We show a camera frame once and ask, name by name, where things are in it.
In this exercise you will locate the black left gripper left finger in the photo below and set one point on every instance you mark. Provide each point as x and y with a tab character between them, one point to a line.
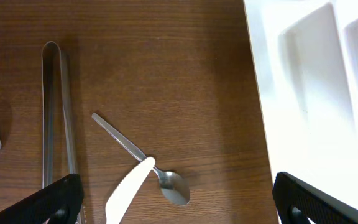
59	202

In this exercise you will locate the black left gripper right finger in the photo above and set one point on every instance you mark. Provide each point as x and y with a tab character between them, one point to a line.
299	202

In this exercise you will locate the steel tongs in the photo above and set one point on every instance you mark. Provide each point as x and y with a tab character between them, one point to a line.
56	88

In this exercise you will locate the white plastic knife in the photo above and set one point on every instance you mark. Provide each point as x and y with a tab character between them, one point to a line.
124	193

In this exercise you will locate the small steel teaspoon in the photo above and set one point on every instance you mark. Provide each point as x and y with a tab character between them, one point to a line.
173	186

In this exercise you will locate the white cutlery tray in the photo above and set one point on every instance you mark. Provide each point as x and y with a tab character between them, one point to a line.
305	57

